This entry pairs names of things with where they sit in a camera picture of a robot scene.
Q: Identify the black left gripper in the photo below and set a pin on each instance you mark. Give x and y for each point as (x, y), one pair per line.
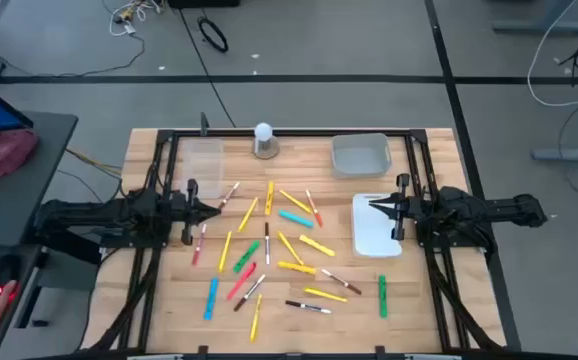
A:
(189, 212)

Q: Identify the black capped Expo marker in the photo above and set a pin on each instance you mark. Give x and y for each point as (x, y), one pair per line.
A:
(308, 306)

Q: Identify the black side desk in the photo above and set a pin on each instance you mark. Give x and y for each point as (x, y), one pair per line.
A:
(24, 190)

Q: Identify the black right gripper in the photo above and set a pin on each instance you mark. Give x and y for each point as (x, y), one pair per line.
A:
(405, 207)

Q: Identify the blue highlighter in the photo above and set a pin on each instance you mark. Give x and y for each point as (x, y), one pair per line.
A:
(211, 298)

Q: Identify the white bulb on metal base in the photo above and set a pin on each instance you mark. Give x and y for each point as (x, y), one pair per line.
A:
(263, 131)

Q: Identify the black computer mouse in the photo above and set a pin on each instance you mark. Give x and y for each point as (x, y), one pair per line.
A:
(4, 272)

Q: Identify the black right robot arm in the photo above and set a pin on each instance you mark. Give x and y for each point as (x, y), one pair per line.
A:
(494, 210)

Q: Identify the pink highlighter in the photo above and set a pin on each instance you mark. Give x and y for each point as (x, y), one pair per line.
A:
(241, 281)

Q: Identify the clear plastic bin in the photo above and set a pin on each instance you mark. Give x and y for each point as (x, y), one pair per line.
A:
(201, 165)

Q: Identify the grey plastic bin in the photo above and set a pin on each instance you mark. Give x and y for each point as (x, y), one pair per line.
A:
(361, 157)

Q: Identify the teal highlighter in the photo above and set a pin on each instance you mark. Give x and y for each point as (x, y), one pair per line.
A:
(295, 218)

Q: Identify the grey desk foot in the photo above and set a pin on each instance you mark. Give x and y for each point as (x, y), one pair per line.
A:
(539, 26)
(569, 154)

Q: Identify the brown capped white marker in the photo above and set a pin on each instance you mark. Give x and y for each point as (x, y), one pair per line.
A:
(249, 292)
(229, 195)
(267, 243)
(341, 281)

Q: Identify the black clamp bracket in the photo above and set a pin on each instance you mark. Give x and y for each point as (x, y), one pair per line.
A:
(202, 350)
(380, 350)

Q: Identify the white plastic bin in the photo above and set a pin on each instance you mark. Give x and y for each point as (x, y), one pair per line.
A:
(369, 240)

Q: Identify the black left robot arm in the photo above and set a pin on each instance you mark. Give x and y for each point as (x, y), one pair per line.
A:
(119, 215)

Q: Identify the orange capped white marker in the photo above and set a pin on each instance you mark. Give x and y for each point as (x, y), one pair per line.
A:
(314, 207)

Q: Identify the black box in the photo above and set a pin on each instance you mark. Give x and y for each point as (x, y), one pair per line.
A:
(204, 3)

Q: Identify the green highlighter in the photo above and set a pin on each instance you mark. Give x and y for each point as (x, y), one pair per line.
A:
(246, 256)
(382, 296)

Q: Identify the black desk foot bar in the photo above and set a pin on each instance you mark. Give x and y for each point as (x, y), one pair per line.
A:
(84, 252)

